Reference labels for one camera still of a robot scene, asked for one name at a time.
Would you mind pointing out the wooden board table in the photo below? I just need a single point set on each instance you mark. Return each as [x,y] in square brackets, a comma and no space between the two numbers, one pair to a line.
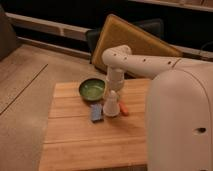
[74,143]

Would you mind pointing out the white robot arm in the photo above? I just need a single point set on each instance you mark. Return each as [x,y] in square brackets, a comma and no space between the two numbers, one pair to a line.
[178,110]

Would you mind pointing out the green bowl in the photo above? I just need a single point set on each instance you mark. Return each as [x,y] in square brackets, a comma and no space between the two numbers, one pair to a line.
[92,89]

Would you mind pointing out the blue sponge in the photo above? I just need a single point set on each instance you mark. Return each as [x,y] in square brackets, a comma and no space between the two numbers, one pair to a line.
[96,112]

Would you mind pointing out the yellow cushion panel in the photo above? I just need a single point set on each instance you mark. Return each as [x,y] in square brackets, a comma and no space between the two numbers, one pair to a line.
[117,31]

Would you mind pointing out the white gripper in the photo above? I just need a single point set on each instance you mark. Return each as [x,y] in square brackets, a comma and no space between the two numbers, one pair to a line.
[115,79]

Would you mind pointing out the orange carrot toy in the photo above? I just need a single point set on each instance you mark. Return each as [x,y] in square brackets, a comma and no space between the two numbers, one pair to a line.
[123,109]

